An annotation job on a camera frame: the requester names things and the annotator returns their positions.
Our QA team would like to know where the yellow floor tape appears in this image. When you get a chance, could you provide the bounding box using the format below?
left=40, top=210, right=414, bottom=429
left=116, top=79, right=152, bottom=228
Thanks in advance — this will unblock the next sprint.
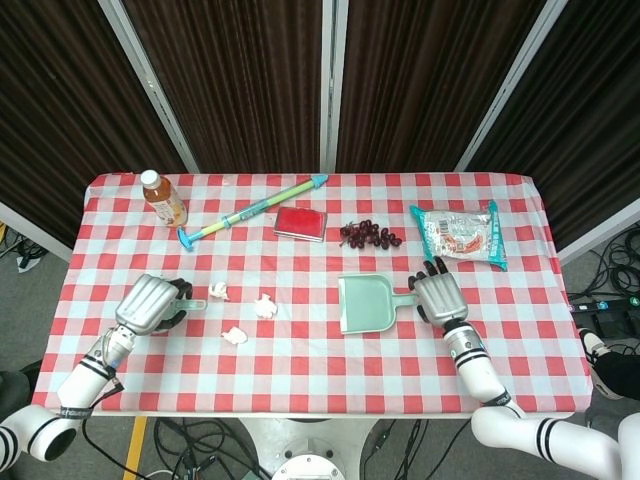
left=122, top=416, right=150, bottom=480

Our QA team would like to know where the dark brown ribbed panel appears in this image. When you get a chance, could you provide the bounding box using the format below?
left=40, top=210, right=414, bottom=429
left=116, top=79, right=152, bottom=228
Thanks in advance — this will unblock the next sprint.
left=334, top=0, right=546, bottom=174
left=122, top=0, right=326, bottom=174
left=469, top=0, right=640, bottom=251
left=0, top=0, right=189, bottom=249

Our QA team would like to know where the black power strip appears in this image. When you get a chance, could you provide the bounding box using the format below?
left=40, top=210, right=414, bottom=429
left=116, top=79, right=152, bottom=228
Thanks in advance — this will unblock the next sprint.
left=567, top=294, right=640, bottom=315

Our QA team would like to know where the tea bottle with white cap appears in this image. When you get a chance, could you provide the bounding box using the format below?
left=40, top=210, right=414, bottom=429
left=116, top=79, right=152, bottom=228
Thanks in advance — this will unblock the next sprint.
left=139, top=169, right=189, bottom=229

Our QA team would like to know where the black bulky object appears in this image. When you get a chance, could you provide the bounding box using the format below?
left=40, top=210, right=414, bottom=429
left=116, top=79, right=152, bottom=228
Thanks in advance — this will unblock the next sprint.
left=0, top=359, right=44, bottom=416

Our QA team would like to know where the red white checkered tablecloth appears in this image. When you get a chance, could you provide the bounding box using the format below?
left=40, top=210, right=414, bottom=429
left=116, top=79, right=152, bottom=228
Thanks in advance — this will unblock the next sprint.
left=30, top=172, right=596, bottom=416

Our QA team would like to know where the white and black shoe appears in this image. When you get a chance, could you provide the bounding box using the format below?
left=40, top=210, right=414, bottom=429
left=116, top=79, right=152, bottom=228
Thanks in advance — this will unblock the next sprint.
left=578, top=327, right=609, bottom=396

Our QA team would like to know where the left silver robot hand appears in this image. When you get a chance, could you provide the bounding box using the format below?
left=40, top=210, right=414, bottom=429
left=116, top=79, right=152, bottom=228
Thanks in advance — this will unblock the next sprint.
left=114, top=273, right=194, bottom=336

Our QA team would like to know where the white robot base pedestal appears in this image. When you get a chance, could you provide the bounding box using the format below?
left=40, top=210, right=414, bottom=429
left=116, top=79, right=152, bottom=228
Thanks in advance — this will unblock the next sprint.
left=234, top=414, right=386, bottom=480

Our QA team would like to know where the red ink pad tin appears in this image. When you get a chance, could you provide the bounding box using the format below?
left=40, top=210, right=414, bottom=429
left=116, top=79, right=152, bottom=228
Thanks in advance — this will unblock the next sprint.
left=272, top=206, right=328, bottom=244

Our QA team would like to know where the black floor cable bundle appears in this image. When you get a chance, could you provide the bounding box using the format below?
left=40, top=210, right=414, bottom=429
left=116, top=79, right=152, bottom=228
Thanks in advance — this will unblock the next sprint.
left=589, top=224, right=640, bottom=296
left=82, top=417, right=274, bottom=480

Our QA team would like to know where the black trouser leg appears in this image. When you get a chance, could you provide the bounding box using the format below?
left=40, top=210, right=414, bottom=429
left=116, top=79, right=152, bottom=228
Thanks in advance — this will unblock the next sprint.
left=594, top=349, right=640, bottom=401

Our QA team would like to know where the teal instant noodle packet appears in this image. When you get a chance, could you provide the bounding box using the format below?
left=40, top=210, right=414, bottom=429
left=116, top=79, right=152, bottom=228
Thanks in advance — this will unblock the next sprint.
left=409, top=200, right=509, bottom=274

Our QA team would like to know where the green plastic dustpan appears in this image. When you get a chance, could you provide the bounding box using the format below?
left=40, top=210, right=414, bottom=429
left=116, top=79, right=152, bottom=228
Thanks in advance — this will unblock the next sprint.
left=337, top=273, right=421, bottom=335

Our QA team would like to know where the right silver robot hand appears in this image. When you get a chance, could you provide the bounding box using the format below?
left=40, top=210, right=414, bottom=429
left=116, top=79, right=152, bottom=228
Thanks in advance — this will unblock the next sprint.
left=408, top=256, right=470, bottom=325

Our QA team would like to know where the green and blue water squirter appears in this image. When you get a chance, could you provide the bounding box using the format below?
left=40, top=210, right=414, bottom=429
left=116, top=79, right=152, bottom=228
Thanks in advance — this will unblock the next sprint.
left=177, top=172, right=330, bottom=252

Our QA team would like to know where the green hand broom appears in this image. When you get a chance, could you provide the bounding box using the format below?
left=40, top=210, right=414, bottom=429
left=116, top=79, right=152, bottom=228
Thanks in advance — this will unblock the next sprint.
left=167, top=298, right=207, bottom=314

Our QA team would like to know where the dark red grape bunch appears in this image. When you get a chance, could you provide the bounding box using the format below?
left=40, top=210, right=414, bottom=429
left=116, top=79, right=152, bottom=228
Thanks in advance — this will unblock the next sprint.
left=339, top=218, right=404, bottom=250

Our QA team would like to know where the white metal frame post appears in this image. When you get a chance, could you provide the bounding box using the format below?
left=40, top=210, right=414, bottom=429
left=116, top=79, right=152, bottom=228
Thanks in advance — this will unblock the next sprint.
left=454, top=0, right=584, bottom=174
left=97, top=0, right=201, bottom=174
left=319, top=0, right=350, bottom=174

